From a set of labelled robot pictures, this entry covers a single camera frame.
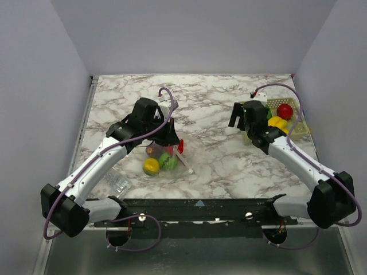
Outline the clear zip top bag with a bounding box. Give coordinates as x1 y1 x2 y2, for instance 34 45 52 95
142 132 205 179

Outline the beige plastic basket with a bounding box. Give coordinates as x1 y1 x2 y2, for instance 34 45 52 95
242 97 310 146

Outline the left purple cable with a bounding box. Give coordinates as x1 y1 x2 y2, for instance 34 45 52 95
42 87 175 253

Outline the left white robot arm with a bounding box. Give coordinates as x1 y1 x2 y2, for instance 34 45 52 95
41 97 179 237

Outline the green bell pepper toy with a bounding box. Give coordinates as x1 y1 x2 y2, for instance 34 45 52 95
266 105 272 120

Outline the yellow banana bunch toy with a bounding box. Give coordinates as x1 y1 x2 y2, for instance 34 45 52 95
268 116 289 134

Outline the green watermelon toy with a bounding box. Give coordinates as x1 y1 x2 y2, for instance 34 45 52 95
158 152 178 171

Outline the purple mangosteen toy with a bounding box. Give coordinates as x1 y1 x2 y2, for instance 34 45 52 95
145 146 162 158

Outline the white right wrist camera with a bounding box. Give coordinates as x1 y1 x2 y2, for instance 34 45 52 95
250 91 268 106

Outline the yellow lemon toy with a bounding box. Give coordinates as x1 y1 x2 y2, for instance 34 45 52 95
143 158 160 176

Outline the aluminium extrusion rail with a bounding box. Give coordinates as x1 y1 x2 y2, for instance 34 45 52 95
293 217 351 229

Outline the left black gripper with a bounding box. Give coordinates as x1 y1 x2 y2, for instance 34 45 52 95
143 115 181 147

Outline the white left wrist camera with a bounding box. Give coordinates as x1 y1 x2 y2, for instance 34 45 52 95
158 96 171 119

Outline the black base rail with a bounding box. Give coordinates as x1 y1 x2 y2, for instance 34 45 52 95
94 198 298 239

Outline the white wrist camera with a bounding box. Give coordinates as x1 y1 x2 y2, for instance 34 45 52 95
158 96 171 119
250 91 268 106

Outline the red bell pepper toy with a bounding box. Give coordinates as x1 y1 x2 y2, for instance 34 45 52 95
177 139 184 154

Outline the red pomegranate toy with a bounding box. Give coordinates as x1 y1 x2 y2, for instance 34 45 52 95
276 104 294 120

